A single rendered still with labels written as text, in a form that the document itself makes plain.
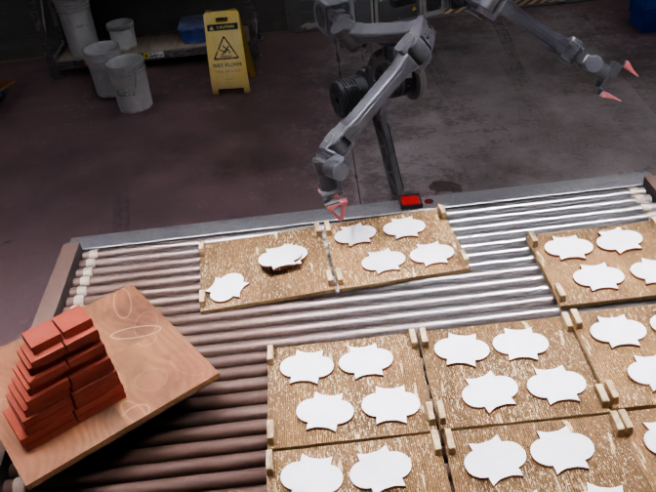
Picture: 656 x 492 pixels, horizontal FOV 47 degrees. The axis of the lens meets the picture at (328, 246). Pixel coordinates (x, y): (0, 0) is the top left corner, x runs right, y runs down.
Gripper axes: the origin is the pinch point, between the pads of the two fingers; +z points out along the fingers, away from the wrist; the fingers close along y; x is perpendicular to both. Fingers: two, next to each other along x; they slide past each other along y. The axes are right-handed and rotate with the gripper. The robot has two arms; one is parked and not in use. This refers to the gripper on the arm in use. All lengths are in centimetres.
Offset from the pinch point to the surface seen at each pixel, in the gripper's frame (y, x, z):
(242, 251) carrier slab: -6.9, -33.2, 6.2
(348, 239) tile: -0.1, 1.0, 11.3
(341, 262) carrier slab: 9.6, -4.2, 12.4
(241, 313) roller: 21.5, -38.1, 10.6
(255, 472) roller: 80, -43, 15
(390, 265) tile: 17.4, 9.8, 14.5
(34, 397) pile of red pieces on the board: 70, -82, -18
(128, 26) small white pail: -456, -89, 12
